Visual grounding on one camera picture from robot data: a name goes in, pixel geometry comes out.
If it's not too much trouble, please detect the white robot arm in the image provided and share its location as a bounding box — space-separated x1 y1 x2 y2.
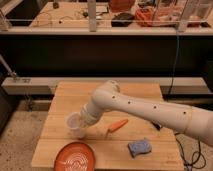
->
80 81 213 147

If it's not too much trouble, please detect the orange toy carrot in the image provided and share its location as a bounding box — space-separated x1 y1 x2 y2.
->
106 119 128 136

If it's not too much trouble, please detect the blue hanging cable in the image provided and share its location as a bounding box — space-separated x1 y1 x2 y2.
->
166 31 181 96

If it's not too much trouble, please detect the orange ceramic bowl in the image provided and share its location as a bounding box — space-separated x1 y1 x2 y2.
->
54 142 96 171

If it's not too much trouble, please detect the wooden table board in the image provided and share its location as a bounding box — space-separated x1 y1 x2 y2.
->
31 82 183 171

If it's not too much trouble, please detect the metal clamp stand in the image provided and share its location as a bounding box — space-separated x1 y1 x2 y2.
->
0 54 31 85

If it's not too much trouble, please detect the blue sponge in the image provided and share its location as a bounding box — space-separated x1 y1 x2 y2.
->
128 138 152 158

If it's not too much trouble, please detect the black rectangular block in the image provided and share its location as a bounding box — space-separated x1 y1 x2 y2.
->
152 122 163 131

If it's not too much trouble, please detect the black floor cable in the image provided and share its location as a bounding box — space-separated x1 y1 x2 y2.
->
173 133 208 171

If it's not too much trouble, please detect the orange tool case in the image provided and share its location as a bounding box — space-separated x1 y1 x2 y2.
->
135 7 183 27

